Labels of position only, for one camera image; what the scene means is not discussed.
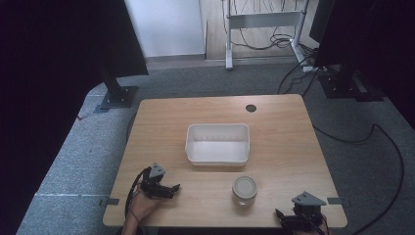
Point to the white power strip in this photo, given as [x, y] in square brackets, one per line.
[312, 69]

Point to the black round table grommet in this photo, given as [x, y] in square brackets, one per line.
[251, 108]

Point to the white metal desk frame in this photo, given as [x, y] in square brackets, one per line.
[261, 20]

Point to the grey tape strip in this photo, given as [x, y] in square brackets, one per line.
[110, 201]
[334, 201]

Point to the person's right hand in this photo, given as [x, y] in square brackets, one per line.
[318, 230]

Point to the person's left hand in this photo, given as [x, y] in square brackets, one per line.
[143, 204]

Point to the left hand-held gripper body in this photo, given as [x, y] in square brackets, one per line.
[152, 186]

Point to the black stand base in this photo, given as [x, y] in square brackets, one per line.
[349, 87]

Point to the dark monitor panel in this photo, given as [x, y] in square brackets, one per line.
[365, 39]

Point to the black curtain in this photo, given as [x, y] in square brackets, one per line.
[49, 65]

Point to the black stand with base plate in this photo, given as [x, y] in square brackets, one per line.
[116, 94]

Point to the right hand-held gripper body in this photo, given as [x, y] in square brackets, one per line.
[306, 209]

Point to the white plastic bin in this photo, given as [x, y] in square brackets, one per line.
[217, 147]

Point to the glass jar with white lid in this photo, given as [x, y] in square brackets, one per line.
[244, 190]

